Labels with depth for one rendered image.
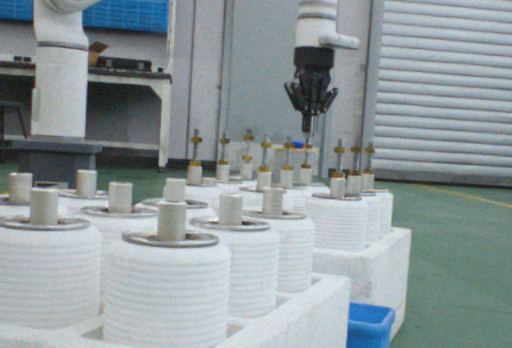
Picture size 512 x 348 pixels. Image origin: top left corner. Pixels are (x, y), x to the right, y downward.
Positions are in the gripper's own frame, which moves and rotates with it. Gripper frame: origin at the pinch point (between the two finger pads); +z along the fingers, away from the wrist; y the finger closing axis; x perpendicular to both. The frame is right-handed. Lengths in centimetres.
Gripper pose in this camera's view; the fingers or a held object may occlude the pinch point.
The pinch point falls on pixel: (309, 126)
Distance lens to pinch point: 133.5
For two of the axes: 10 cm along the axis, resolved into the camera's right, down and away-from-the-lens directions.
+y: -7.2, 0.2, -7.0
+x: 7.0, 1.1, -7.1
